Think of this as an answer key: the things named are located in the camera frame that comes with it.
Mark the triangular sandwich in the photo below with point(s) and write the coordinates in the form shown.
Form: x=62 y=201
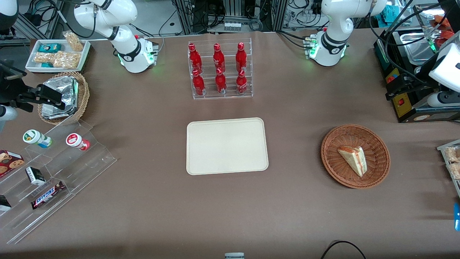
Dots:
x=354 y=158

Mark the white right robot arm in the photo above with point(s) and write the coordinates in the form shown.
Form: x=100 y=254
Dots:
x=122 y=21

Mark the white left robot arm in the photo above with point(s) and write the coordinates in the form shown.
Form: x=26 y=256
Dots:
x=334 y=21

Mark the oval tan wicker basket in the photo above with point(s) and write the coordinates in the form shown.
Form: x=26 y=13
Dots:
x=83 y=97

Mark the white rectangular snack tray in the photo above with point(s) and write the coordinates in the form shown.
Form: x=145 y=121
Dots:
x=32 y=54

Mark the metal tray with snacks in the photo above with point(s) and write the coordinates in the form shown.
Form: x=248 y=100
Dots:
x=444 y=148

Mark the round brown wicker basket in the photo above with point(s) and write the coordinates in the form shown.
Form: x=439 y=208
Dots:
x=341 y=172

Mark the beige plastic tray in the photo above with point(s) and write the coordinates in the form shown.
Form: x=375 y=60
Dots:
x=226 y=145

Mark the foil wrapped package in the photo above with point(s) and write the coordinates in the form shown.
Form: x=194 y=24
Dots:
x=61 y=88
x=54 y=113

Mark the black food warmer machine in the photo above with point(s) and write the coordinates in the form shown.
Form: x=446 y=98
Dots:
x=406 y=111

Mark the teal snack box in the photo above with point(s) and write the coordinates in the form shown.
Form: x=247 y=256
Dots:
x=46 y=65
x=49 y=48

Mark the clear bag of nuts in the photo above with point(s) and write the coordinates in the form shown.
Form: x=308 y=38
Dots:
x=43 y=57
x=66 y=60
x=73 y=41

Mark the steel food pan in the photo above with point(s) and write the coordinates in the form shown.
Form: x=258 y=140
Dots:
x=417 y=46

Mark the green lid yogurt bottle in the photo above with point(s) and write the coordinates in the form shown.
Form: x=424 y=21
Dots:
x=34 y=137

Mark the red cookie box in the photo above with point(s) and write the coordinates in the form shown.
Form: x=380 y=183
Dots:
x=9 y=162

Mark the red lid yogurt bottle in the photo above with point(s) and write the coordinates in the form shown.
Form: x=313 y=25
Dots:
x=76 y=140

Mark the clear bag of crackers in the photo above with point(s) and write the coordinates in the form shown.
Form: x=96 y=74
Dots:
x=455 y=171
x=452 y=154

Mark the teal plastic bag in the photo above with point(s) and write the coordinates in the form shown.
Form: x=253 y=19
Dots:
x=389 y=14

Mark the small black white box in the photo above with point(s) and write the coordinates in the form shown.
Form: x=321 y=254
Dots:
x=35 y=176

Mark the clear acrylic stepped stand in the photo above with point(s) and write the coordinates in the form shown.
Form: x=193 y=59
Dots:
x=82 y=169

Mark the black snack packet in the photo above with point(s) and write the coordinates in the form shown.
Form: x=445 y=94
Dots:
x=4 y=203

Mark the snickers chocolate bar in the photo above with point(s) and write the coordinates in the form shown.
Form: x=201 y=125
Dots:
x=47 y=195

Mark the blue plastic object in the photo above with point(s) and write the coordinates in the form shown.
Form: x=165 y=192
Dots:
x=457 y=216

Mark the red cola bottle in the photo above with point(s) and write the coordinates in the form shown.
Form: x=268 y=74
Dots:
x=220 y=82
x=218 y=58
x=195 y=58
x=198 y=84
x=241 y=83
x=241 y=57

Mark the clear acrylic bottle rack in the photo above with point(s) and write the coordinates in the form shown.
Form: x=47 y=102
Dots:
x=230 y=45

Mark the white power strip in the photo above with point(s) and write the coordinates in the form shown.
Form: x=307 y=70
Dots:
x=232 y=26

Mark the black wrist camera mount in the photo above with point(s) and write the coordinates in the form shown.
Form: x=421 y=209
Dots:
x=9 y=90

